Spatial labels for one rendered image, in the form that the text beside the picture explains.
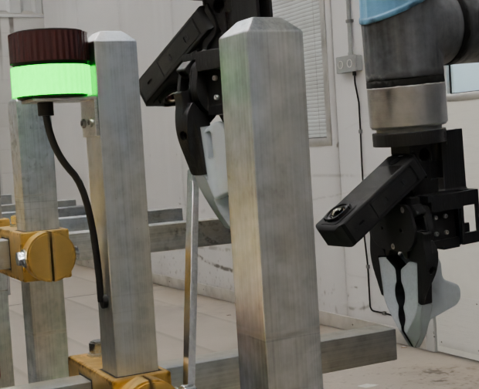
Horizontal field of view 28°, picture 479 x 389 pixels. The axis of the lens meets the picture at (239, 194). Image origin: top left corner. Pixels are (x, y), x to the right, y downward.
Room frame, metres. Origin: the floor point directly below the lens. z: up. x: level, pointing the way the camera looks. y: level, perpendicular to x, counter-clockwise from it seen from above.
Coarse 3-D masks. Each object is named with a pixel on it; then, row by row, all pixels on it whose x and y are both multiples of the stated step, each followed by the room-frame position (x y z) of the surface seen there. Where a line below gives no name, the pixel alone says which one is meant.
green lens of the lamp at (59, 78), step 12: (12, 72) 0.72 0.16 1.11; (24, 72) 0.71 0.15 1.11; (36, 72) 0.71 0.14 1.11; (48, 72) 0.71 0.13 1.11; (60, 72) 0.71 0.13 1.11; (72, 72) 0.72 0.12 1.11; (84, 72) 0.73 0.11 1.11; (12, 84) 0.73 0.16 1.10; (24, 84) 0.71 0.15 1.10; (36, 84) 0.71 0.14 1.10; (48, 84) 0.71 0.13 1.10; (60, 84) 0.71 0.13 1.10; (72, 84) 0.72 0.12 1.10; (84, 84) 0.73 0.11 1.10; (12, 96) 0.73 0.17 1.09
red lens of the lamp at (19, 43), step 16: (16, 32) 0.72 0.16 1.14; (32, 32) 0.71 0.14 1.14; (48, 32) 0.71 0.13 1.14; (64, 32) 0.71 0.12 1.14; (80, 32) 0.73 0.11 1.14; (16, 48) 0.72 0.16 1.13; (32, 48) 0.71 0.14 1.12; (48, 48) 0.71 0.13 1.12; (64, 48) 0.71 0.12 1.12; (80, 48) 0.73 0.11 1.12
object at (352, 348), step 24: (336, 336) 0.89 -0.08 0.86; (360, 336) 0.89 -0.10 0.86; (384, 336) 0.90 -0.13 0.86; (168, 360) 0.83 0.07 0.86; (216, 360) 0.82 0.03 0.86; (336, 360) 0.88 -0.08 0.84; (360, 360) 0.89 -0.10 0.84; (384, 360) 0.90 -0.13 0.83; (24, 384) 0.77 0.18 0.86; (48, 384) 0.77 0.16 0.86; (72, 384) 0.77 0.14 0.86; (216, 384) 0.82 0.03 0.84
